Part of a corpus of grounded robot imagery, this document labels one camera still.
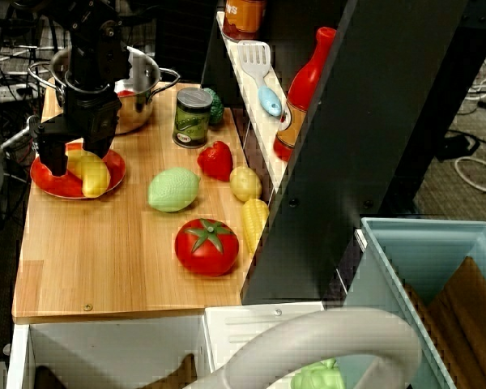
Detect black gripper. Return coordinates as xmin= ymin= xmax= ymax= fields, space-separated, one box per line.
xmin=31 ymin=85 xmax=123 ymax=177

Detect red toy strawberry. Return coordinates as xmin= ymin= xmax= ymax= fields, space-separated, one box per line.
xmin=197 ymin=140 xmax=234 ymax=182

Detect light green toy artichoke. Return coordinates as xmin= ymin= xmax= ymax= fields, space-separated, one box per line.
xmin=290 ymin=357 xmax=345 ymax=389

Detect yellow toy banana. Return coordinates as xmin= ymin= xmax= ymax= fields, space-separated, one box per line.
xmin=64 ymin=148 xmax=112 ymax=199

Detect white power strip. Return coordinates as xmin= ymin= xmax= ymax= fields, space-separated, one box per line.
xmin=0 ymin=83 xmax=40 ymax=103

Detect red toy ketchup bottle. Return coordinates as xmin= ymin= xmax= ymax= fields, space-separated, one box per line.
xmin=272 ymin=26 xmax=337 ymax=163

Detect light blue plastic bin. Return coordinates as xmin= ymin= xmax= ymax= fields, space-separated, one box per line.
xmin=343 ymin=217 xmax=486 ymax=389

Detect light green toy lime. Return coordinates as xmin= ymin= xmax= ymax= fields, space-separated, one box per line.
xmin=147 ymin=167 xmax=202 ymax=213

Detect green toy broccoli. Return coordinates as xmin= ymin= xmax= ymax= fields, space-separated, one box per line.
xmin=202 ymin=88 xmax=225 ymax=126

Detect green pickle toy can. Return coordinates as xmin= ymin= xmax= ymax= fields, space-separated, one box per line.
xmin=172 ymin=87 xmax=214 ymax=150

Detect yellow toy potato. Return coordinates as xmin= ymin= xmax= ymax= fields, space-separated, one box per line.
xmin=229 ymin=165 xmax=263 ymax=203

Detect brown cardboard sheets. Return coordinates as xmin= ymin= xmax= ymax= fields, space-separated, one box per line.
xmin=392 ymin=255 xmax=486 ymax=389

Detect metal clamp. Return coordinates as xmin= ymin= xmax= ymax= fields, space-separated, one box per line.
xmin=0 ymin=114 xmax=42 ymax=152

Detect white cable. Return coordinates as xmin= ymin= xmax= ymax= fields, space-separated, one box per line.
xmin=453 ymin=156 xmax=486 ymax=192

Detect stainless steel pot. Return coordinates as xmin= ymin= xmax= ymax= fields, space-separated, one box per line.
xmin=27 ymin=45 xmax=181 ymax=136

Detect black toy kitchen shelf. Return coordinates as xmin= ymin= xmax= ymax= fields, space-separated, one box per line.
xmin=200 ymin=0 xmax=486 ymax=307

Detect grey spatula blue handle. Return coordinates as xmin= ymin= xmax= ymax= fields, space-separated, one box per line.
xmin=237 ymin=40 xmax=284 ymax=118

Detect orange beans toy can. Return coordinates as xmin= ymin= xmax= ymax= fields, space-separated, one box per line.
xmin=222 ymin=0 xmax=268 ymax=41

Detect orange red plate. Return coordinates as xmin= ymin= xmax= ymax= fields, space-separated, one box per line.
xmin=29 ymin=141 xmax=127 ymax=200

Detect yellow toy corn cob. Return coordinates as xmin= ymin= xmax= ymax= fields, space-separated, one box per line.
xmin=241 ymin=198 xmax=271 ymax=255

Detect red toy tomato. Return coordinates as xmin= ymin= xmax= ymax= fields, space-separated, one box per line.
xmin=174 ymin=217 xmax=240 ymax=278

